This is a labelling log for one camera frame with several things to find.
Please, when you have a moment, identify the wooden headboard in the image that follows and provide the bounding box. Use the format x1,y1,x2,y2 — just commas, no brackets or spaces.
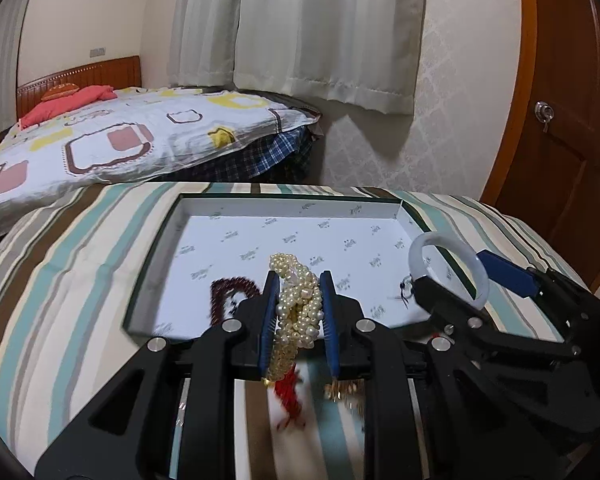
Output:
16,55,144,121

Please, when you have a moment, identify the white jade bangle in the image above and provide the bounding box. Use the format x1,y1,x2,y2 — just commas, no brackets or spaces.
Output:
408,232,491,312

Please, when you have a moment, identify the red knotted tassel pendant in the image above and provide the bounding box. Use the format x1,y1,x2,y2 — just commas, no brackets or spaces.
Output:
272,364,312,434

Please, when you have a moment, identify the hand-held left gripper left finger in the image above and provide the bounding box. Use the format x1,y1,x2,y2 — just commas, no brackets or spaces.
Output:
34,270,282,480

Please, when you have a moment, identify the gold jewelry piece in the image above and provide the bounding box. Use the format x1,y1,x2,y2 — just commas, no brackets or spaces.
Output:
322,379,367,407

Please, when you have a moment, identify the cream pearl necklace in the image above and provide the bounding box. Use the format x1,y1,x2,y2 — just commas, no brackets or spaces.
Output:
262,252,327,385

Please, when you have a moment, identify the dark red bead bracelet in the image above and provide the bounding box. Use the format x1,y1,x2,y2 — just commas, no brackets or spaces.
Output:
209,277,264,332

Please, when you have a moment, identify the wooden door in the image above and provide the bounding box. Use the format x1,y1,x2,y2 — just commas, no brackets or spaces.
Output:
480,0,600,307

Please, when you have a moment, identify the sheer striped curtain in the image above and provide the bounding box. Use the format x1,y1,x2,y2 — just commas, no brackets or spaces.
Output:
0,0,46,135

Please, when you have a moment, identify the blue plaid bed sheet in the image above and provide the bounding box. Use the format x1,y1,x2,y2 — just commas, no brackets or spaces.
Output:
145,124,315,187

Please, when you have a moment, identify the white printed cardboard box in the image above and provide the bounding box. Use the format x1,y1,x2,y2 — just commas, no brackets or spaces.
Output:
123,191,433,347

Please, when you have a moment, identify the coral pillow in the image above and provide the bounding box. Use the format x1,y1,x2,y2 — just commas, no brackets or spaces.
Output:
19,85,117,129

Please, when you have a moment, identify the small dark cord charm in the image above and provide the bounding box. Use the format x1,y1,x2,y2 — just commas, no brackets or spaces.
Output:
392,275,417,312

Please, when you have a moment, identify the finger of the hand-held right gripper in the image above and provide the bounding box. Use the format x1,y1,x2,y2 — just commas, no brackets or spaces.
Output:
412,275,600,437
476,251,600,356

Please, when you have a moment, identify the narrow cream curtain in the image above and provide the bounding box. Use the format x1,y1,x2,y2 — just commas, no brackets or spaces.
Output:
167,0,246,89

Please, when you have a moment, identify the metal door lock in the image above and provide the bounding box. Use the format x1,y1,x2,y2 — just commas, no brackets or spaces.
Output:
534,101,556,134

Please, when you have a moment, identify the bed with patterned quilt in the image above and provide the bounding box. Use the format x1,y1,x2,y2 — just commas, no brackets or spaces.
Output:
0,86,322,242

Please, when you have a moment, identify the orange pillow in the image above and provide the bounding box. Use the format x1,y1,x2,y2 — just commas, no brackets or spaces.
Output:
41,82,81,101

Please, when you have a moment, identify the wide cream curtain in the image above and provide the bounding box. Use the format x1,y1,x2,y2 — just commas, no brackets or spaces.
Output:
232,0,427,116

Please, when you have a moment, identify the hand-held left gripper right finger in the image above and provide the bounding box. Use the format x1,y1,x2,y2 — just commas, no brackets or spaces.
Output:
319,270,567,480

